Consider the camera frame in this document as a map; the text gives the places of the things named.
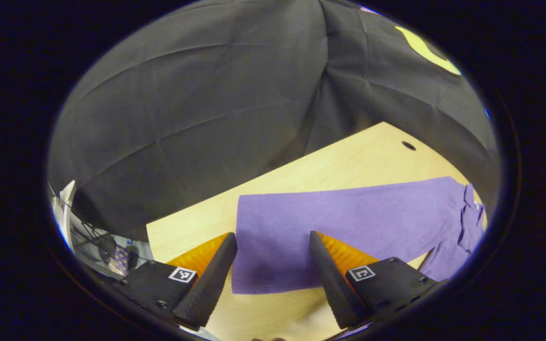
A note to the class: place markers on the black backdrop cloth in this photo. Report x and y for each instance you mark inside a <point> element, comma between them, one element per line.
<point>206,94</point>

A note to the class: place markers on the purple patterned bag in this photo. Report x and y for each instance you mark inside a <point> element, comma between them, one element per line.
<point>121,259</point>

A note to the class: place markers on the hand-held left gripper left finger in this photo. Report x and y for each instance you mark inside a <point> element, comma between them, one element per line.
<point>206,289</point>

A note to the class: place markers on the purple button shirt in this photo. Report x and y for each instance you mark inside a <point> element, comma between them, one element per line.
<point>349,213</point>

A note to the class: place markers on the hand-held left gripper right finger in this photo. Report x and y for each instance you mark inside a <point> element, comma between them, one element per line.
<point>332,289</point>

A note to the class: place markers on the white board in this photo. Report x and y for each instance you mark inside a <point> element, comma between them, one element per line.
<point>67,203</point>

